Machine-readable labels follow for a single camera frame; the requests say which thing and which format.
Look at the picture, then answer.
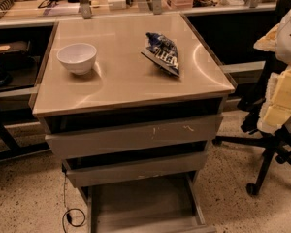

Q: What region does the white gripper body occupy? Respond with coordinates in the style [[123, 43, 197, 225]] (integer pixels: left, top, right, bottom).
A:
[[253, 24, 279, 52]]

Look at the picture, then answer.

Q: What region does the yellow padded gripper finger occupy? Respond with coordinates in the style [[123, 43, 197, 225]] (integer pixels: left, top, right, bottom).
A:
[[257, 66, 291, 134]]

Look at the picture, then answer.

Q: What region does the grey bottom drawer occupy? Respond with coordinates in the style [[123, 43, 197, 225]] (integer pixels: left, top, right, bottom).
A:
[[88, 174, 217, 233]]

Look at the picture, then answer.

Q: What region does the grey drawer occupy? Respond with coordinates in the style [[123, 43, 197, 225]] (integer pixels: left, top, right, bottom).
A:
[[67, 151, 207, 187], [88, 174, 217, 233], [46, 114, 223, 159]]

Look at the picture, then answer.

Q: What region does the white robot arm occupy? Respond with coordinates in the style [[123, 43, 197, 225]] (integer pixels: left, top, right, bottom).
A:
[[254, 9, 291, 134]]

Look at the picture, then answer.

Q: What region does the grey drawer cabinet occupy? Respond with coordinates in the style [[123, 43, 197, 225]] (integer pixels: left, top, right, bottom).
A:
[[28, 13, 238, 233]]

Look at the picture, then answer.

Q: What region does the grey middle drawer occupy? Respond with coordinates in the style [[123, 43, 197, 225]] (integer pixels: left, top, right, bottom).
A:
[[67, 151, 207, 187]]

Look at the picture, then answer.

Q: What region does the grey top drawer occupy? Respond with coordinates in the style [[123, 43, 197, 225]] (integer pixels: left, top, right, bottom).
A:
[[46, 114, 223, 159]]

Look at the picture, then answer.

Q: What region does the black office chair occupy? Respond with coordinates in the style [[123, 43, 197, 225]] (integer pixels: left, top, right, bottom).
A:
[[212, 0, 291, 197]]

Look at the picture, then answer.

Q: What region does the long workbench desk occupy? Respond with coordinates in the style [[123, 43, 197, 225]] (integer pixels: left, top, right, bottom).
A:
[[0, 0, 276, 161]]

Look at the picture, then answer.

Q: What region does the blue chip bag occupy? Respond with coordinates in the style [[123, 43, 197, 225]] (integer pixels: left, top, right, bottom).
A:
[[142, 32, 179, 77]]

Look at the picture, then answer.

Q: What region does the white bowl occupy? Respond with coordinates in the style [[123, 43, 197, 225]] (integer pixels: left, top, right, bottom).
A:
[[57, 43, 97, 75]]

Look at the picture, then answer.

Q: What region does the black floor cable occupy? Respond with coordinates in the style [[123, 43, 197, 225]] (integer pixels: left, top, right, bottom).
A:
[[61, 165, 87, 233]]

